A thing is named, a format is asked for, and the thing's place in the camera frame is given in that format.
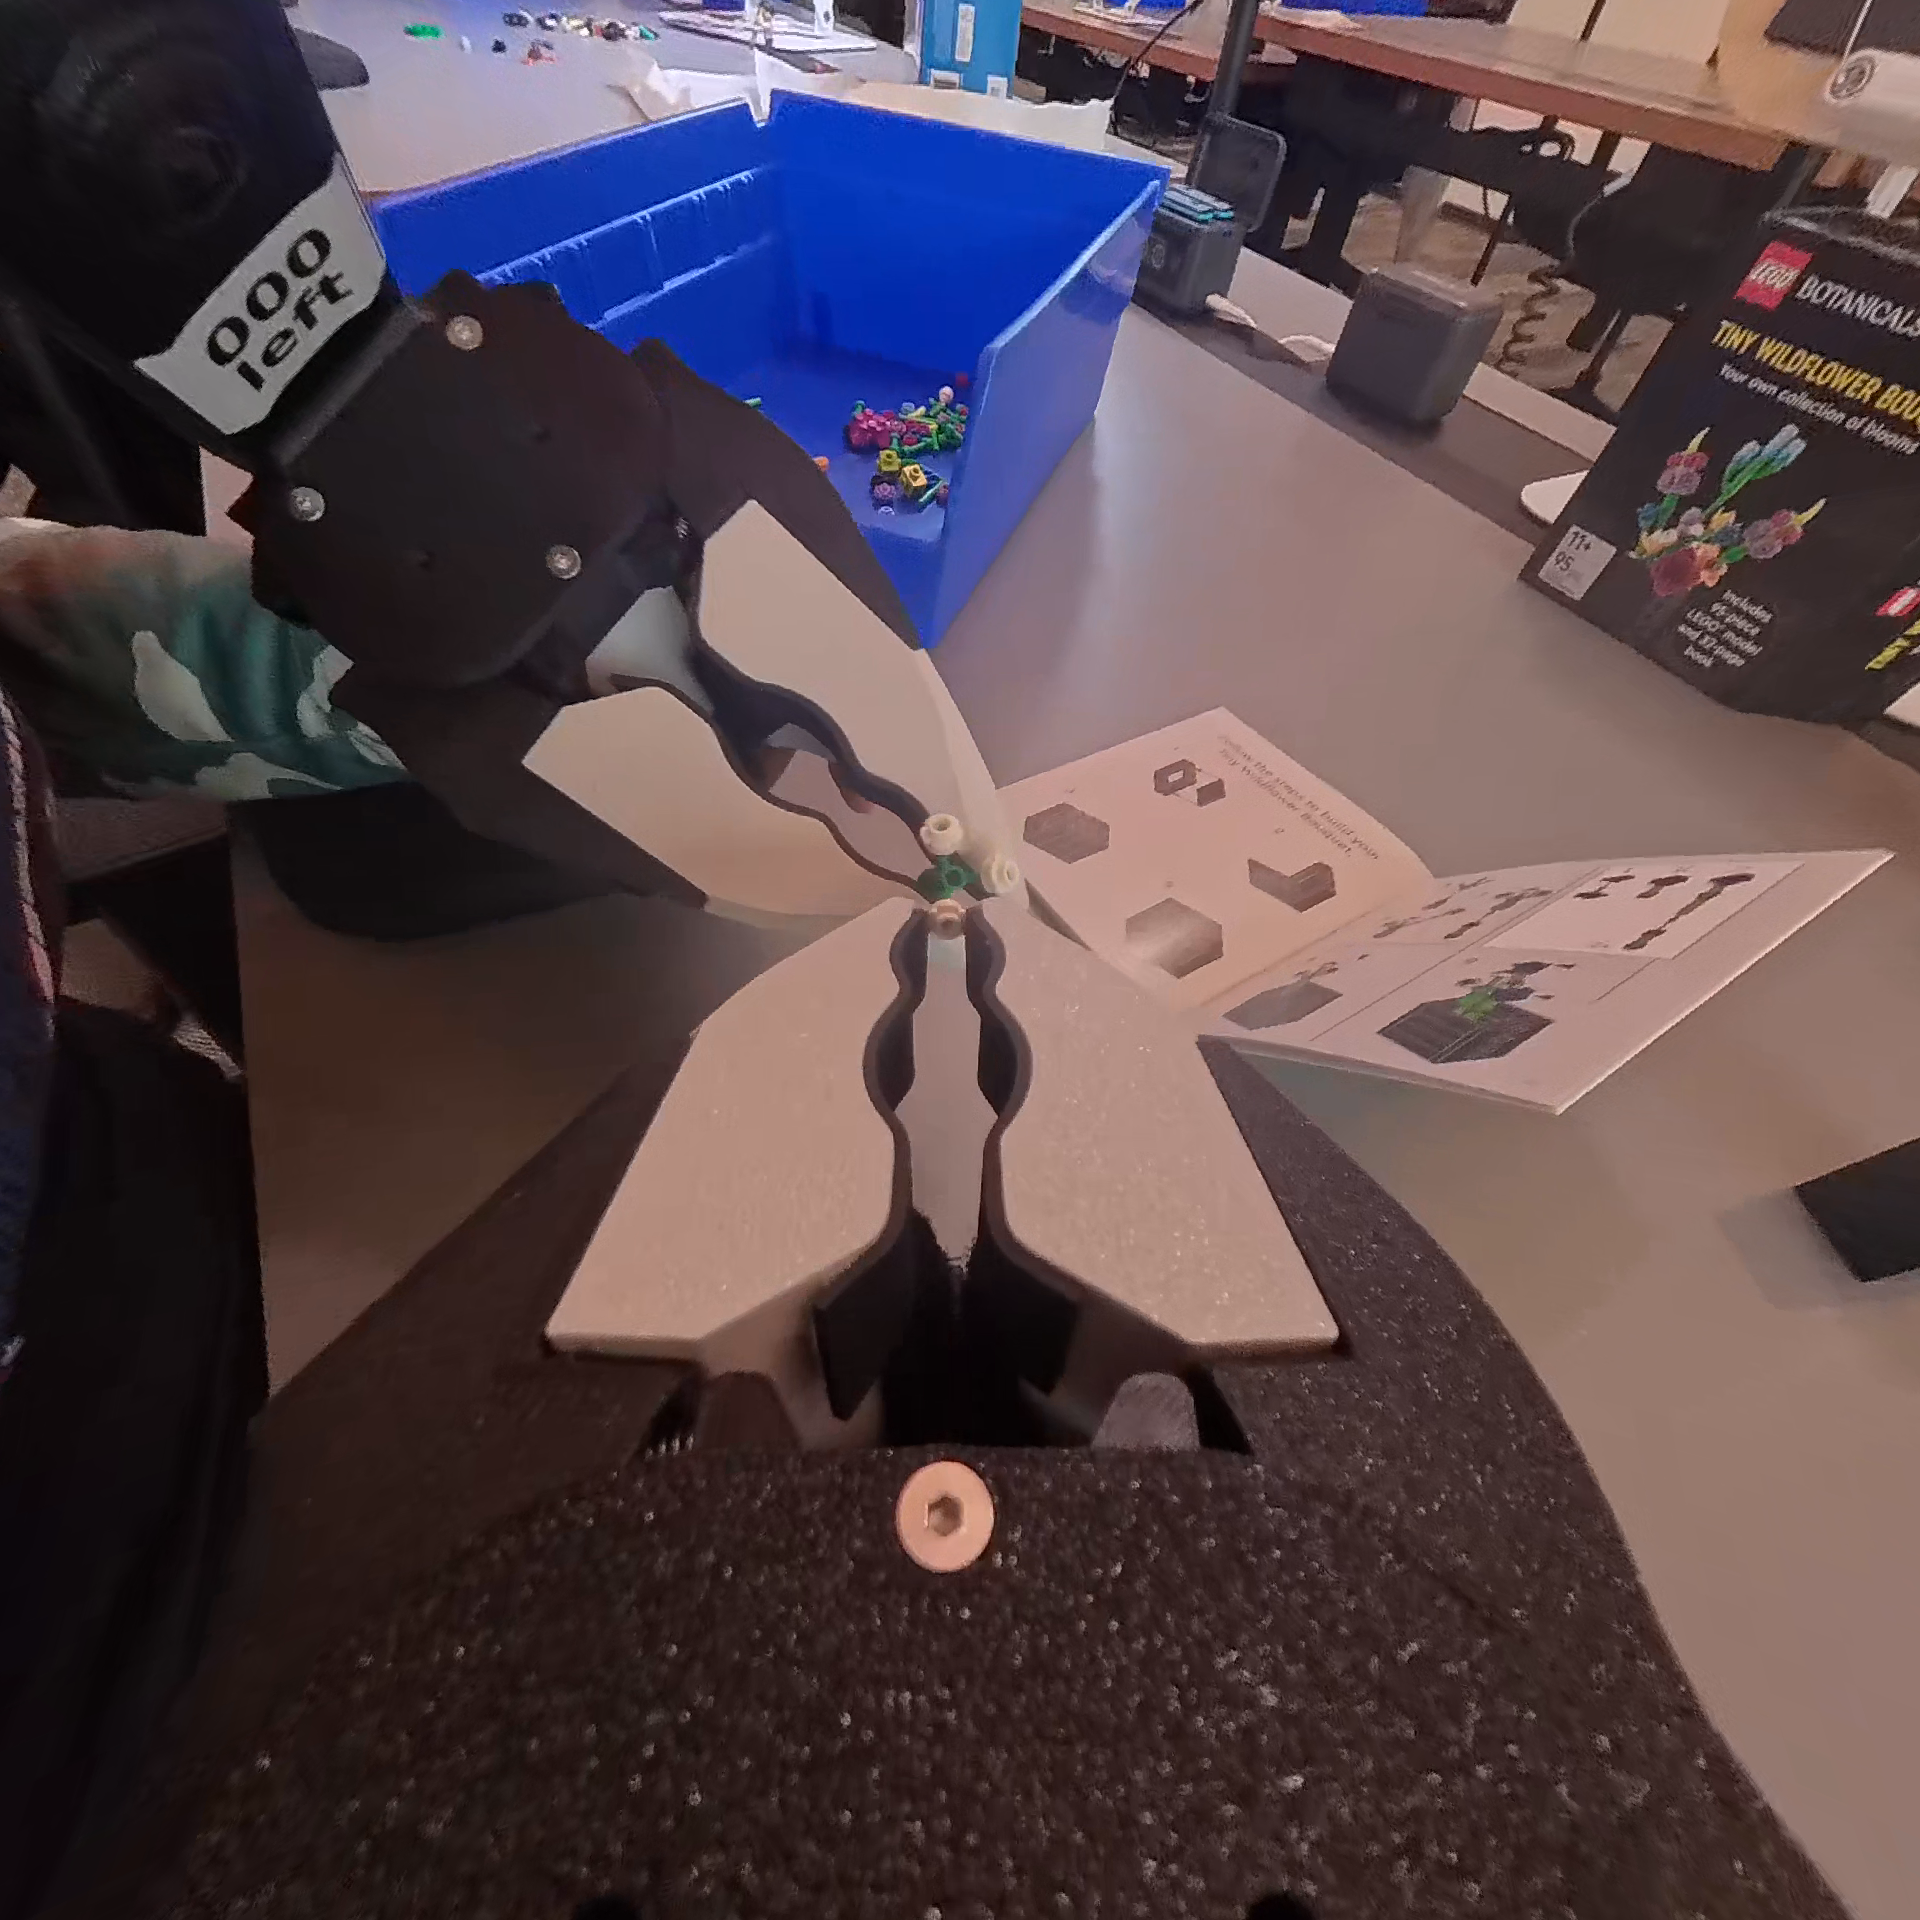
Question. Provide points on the blue printed carton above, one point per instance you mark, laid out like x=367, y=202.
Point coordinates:
x=962, y=34

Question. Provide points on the black glossy cardboard box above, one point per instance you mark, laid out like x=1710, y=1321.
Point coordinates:
x=1771, y=477

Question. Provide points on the person's dark clothing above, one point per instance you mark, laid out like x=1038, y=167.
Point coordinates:
x=93, y=1354

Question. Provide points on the black square frame brick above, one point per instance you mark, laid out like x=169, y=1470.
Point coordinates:
x=1866, y=1211

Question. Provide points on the grey desk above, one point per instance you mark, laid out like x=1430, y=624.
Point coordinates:
x=1441, y=599

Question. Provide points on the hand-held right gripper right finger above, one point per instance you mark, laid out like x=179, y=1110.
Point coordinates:
x=1171, y=1186

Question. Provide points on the person's left forearm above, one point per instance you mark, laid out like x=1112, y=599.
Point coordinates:
x=162, y=667

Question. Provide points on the pile of small toy bricks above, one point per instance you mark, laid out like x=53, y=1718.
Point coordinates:
x=900, y=443

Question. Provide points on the black office chair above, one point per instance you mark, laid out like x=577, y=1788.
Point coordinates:
x=1586, y=207

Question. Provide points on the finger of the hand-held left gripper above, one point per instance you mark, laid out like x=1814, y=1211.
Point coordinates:
x=860, y=667
x=708, y=813

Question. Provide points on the dark charger block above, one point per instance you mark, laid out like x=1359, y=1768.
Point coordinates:
x=1193, y=245

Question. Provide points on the blue plastic bin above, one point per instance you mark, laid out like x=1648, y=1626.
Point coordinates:
x=1025, y=273

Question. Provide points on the black mesh cushion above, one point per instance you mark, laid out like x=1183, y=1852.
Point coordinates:
x=385, y=854

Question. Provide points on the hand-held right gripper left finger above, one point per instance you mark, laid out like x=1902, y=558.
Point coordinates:
x=732, y=1186

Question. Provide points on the white instruction booklet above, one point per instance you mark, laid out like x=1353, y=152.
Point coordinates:
x=1382, y=899

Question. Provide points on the green toy stem brick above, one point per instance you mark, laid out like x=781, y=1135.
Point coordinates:
x=956, y=874

